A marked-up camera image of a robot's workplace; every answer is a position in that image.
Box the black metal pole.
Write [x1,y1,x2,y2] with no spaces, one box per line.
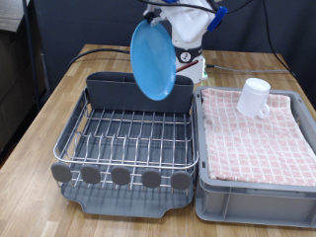
[22,0,42,112]

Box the blue plate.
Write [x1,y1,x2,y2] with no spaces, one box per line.
[129,19,177,102]

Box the dark grey cutlery holder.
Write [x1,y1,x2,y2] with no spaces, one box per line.
[85,71,195,115]

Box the white mug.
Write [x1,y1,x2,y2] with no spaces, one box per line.
[236,77,272,119]

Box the grey plastic crate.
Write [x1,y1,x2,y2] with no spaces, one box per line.
[195,86,316,229]

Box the steel wire dish rack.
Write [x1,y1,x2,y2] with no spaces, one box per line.
[49,87,200,193]

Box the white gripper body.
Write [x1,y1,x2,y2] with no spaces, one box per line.
[157,1,217,43]

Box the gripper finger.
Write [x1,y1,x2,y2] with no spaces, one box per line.
[142,8,164,28]

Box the blue cable clip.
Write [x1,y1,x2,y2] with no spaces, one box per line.
[206,5,229,33]

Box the dark cabinet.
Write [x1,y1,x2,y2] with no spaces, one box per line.
[0,28,38,159]

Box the thick black cable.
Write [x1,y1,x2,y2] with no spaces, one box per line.
[67,44,132,68]

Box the grey plastic drain tray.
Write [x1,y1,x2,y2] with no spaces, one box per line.
[59,88,198,219]

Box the pink checkered cloth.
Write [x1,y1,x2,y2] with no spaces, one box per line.
[200,87,316,188]

